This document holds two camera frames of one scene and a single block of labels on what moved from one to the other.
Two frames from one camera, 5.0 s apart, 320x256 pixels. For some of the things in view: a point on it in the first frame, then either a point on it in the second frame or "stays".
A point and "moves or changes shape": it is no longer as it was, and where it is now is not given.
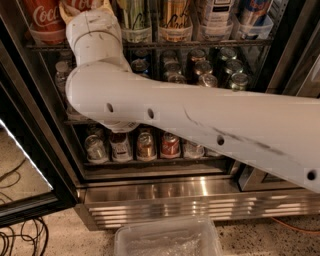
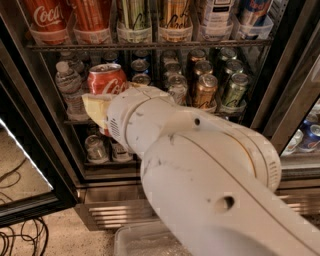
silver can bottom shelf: [96, 149] stays
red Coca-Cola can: [46, 21] stays
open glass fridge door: [32, 182] stays
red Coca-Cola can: [81, 5] moves or changes shape
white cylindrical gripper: [89, 23] -> [117, 114]
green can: [239, 81] stays
